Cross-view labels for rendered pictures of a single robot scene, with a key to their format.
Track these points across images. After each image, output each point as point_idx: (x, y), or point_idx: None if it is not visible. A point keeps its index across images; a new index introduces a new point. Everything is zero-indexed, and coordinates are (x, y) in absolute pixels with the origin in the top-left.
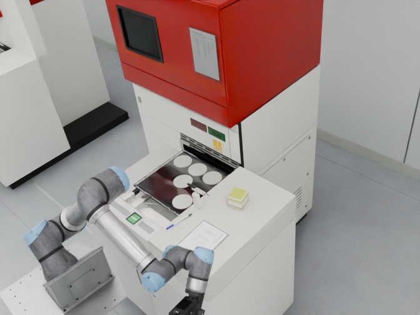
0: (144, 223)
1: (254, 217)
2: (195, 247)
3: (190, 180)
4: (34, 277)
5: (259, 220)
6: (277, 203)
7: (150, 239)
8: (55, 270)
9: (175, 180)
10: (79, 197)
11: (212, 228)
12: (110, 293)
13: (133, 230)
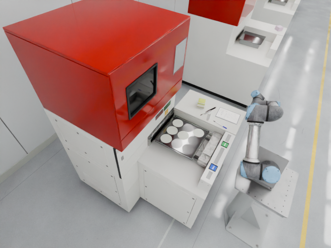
0: (225, 139)
1: (207, 100)
2: (256, 94)
3: (182, 132)
4: (267, 201)
5: (208, 98)
6: (196, 94)
7: (234, 134)
8: (277, 165)
9: (183, 139)
10: (280, 112)
11: (218, 112)
12: None
13: (232, 142)
